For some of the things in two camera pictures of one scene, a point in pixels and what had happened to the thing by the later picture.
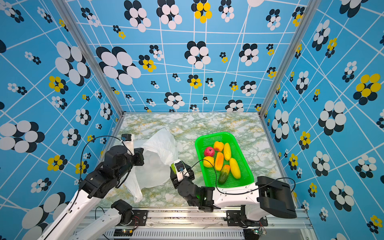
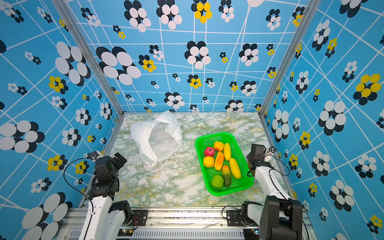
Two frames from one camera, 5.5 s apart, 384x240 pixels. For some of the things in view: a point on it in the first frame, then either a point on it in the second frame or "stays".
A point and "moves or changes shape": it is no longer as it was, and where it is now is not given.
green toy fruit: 173,166 → 217,181
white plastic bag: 160,152 → 158,139
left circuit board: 123,232 stays
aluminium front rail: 211,225 stays
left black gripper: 138,153 → 118,165
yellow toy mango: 227,151 stays
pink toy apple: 209,151 stays
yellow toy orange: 206,163 stays
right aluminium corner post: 310,11 stays
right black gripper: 175,180 → 249,156
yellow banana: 235,168 stays
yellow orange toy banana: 219,161 stays
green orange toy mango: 223,175 moves or changes shape
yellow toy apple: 218,145 stays
